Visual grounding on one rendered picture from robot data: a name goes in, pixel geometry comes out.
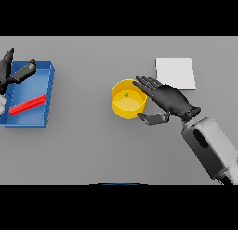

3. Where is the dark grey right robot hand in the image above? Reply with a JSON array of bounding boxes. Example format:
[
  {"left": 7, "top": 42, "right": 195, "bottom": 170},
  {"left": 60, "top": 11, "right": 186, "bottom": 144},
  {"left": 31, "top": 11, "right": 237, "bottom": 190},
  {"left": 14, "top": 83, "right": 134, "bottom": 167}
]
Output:
[{"left": 132, "top": 75, "right": 202, "bottom": 127}]

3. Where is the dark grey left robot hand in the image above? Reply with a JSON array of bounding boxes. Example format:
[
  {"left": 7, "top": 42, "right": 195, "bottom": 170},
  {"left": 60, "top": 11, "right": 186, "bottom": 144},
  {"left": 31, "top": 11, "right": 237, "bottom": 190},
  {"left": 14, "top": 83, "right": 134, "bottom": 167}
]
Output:
[{"left": 0, "top": 47, "right": 37, "bottom": 96}]

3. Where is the pale square measuring scale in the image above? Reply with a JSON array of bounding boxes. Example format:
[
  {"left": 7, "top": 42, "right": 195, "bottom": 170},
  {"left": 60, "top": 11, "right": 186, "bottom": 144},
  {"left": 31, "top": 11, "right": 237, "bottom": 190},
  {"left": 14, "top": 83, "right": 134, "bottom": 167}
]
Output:
[{"left": 154, "top": 57, "right": 197, "bottom": 91}]

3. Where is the red beaker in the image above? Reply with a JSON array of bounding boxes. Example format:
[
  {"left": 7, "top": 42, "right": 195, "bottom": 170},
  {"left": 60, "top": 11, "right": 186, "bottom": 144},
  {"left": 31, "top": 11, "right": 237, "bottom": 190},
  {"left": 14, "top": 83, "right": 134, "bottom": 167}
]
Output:
[{"left": 7, "top": 94, "right": 46, "bottom": 115}]

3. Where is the yellow bowl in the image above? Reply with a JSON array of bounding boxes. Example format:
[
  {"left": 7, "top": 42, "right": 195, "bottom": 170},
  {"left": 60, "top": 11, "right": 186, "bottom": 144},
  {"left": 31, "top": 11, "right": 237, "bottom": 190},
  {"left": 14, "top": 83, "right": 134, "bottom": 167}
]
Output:
[{"left": 111, "top": 78, "right": 148, "bottom": 120}]

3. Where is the blue tray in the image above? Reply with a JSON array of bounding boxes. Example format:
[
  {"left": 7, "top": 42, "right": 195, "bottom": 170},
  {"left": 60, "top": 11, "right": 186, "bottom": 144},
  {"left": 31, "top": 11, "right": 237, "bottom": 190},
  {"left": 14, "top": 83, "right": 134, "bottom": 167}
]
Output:
[{"left": 0, "top": 61, "right": 56, "bottom": 129}]

